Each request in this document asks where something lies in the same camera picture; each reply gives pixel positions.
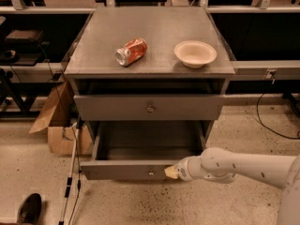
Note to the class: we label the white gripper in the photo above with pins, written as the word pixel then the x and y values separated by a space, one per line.
pixel 183 170

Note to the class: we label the grey drawer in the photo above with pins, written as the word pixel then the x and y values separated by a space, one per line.
pixel 149 107
pixel 141 150

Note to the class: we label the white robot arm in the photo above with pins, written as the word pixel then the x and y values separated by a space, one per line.
pixel 221 166

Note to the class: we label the grey top drawer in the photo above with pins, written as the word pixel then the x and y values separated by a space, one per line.
pixel 149 107

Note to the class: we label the grey drawer cabinet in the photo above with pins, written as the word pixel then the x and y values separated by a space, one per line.
pixel 93 69

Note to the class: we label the silver telescopic pole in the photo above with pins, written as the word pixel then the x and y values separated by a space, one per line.
pixel 76 131

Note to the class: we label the white paper bowl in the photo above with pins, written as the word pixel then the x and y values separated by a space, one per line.
pixel 195 54

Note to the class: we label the brown cardboard box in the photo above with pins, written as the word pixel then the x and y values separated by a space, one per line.
pixel 57 118

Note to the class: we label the orange soda can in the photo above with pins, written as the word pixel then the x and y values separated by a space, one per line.
pixel 131 52

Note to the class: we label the black shoe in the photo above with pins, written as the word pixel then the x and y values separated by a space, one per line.
pixel 30 210

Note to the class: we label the black equipment on left shelf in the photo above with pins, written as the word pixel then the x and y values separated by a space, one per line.
pixel 23 48

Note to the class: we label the metal railing frame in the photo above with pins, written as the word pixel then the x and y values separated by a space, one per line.
pixel 150 0

